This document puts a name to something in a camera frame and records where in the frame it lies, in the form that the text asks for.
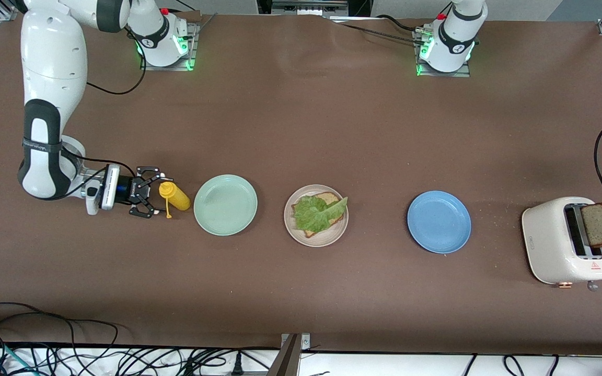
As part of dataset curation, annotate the blue plate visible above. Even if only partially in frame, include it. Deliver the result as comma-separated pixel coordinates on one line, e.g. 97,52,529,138
407,190,472,255

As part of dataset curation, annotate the black base cable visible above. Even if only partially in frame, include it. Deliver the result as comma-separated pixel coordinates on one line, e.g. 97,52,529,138
327,15,437,46

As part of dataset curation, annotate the brown bread slice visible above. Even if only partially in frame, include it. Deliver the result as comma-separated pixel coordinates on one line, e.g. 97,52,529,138
581,203,602,249
292,192,344,239

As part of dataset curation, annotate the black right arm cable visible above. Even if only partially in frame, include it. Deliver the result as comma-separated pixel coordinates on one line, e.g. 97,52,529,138
87,29,147,96

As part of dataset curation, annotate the teal cable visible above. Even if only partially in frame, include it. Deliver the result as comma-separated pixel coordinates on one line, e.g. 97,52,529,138
0,339,38,376

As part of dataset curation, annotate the white toaster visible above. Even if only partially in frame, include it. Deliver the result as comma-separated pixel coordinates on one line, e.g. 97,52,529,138
522,196,602,292

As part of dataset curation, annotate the aluminium table bracket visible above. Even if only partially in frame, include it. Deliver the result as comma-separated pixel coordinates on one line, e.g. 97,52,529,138
267,333,311,376

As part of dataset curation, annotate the grey base cable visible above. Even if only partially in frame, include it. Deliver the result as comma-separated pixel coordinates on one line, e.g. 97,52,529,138
168,0,219,29

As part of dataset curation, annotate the yellow squeeze bottle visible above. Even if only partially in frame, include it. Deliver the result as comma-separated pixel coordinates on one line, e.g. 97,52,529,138
159,181,191,219

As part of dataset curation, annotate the green lettuce leaf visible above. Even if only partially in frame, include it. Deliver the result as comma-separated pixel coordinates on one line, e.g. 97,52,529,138
292,194,349,234

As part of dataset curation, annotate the beige plate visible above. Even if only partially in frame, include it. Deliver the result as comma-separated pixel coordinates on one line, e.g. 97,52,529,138
284,184,350,248

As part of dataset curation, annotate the mint green plate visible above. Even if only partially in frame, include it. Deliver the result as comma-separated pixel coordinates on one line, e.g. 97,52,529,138
193,174,258,237

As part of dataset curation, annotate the grey metal rack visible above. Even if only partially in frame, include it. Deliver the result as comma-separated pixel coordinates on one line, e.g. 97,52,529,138
270,0,351,17

